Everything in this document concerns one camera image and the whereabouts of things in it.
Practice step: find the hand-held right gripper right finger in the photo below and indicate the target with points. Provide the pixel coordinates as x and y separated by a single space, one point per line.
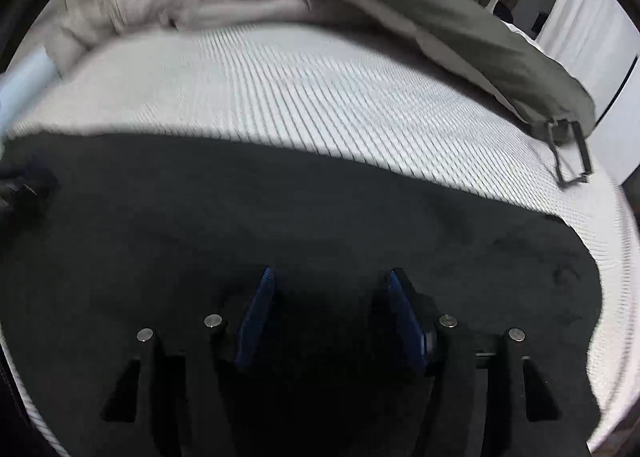
405 322

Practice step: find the black pants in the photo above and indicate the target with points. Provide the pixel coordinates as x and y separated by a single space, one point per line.
310 217

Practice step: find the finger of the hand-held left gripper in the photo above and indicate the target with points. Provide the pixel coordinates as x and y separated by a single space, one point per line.
27 192

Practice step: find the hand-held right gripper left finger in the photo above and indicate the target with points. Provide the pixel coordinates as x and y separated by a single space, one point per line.
255 317

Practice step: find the light blue roll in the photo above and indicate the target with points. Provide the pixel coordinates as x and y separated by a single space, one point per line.
25 87

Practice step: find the grey plastic frame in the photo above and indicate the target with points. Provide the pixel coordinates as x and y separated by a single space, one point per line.
582 157

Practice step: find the white honeycomb mattress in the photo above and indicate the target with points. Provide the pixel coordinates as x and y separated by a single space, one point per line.
300 87

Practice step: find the olive green jacket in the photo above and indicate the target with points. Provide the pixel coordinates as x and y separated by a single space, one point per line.
450 27

